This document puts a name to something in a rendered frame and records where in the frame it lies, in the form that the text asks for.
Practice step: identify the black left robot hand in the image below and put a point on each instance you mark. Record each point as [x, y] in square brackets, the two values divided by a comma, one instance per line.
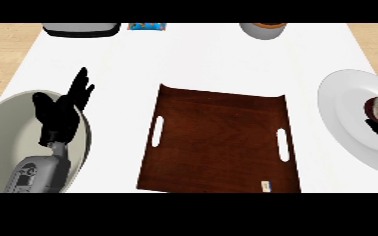
[58, 115]

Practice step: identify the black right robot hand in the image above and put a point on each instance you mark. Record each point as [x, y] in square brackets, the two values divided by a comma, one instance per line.
[373, 124]

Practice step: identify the dark brown cupcake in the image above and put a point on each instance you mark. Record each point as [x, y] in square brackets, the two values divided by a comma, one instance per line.
[371, 107]

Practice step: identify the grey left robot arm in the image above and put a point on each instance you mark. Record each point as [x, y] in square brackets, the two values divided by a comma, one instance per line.
[41, 172]

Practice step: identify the white plate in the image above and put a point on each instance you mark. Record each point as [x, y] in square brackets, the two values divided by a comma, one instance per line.
[348, 110]

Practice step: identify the dark brown wooden tray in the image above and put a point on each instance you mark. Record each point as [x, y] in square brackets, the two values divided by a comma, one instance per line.
[219, 140]

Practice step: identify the grey bowl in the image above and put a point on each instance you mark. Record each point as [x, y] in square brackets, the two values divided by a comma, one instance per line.
[23, 126]

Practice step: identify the grey and black appliance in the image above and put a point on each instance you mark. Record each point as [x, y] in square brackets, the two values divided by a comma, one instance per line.
[82, 29]

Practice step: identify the blue printed packet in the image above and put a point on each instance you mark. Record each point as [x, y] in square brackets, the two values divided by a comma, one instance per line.
[147, 26]

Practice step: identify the grey cup with brown contents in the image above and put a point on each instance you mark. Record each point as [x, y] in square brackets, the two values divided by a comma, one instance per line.
[263, 30]

